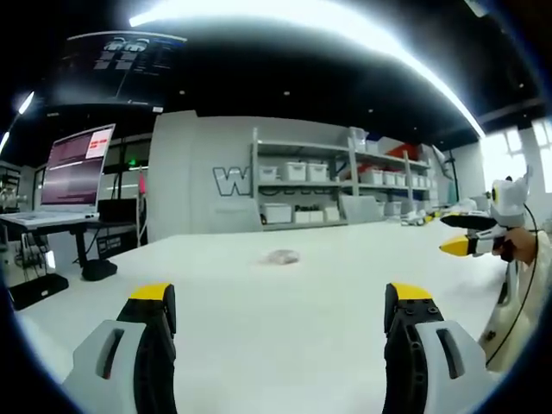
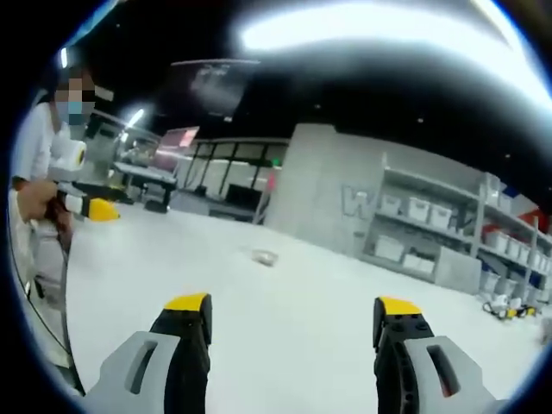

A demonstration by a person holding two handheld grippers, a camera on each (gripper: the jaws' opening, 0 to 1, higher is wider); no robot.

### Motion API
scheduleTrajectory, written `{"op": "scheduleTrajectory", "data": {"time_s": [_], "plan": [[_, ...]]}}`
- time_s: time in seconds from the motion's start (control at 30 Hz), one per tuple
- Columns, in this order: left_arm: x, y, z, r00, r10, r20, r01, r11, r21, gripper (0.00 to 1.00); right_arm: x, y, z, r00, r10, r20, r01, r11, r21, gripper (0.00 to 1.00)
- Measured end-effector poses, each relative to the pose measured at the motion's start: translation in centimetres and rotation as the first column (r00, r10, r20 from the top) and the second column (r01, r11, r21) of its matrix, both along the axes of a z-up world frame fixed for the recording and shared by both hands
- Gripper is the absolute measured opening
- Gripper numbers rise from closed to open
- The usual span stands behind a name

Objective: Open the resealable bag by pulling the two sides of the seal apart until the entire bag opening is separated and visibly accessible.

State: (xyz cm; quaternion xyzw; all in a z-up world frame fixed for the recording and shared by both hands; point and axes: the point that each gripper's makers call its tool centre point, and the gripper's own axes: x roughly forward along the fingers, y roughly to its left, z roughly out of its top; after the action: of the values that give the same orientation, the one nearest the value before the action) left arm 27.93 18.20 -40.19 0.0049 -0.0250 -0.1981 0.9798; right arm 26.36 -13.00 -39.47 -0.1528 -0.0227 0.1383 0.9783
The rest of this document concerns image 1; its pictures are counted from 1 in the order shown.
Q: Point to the white storage bin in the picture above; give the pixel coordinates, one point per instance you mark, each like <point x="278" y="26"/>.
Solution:
<point x="294" y="171"/>
<point x="276" y="213"/>
<point x="317" y="171"/>

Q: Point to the hanging dark poster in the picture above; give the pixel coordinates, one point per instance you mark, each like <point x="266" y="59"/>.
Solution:
<point x="116" y="69"/>

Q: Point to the black standing desk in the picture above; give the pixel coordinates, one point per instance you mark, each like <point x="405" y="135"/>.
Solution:
<point x="64" y="228"/>

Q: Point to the person's right hand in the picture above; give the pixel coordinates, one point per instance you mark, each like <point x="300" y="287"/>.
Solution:
<point x="524" y="243"/>

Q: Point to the laptop with pink screen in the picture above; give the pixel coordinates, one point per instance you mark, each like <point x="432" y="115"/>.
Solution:
<point x="75" y="168"/>

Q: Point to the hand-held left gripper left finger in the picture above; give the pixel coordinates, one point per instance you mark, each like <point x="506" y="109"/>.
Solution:
<point x="129" y="345"/>

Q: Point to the long ceiling light strip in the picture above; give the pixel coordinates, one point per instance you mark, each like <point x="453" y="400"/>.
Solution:
<point x="366" y="56"/>

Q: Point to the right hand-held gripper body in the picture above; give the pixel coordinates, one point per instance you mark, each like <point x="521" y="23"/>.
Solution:
<point x="509" y="202"/>

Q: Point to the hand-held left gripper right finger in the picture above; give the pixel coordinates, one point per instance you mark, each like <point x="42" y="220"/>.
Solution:
<point x="424" y="345"/>

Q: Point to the grey metal shelving unit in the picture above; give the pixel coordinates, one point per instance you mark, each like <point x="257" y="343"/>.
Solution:
<point x="394" y="172"/>
<point x="299" y="177"/>

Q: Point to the person's white sleeve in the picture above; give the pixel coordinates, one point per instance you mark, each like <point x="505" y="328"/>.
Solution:
<point x="517" y="310"/>

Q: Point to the clear resealable bag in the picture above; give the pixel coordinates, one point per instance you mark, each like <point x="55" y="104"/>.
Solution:
<point x="279" y="257"/>

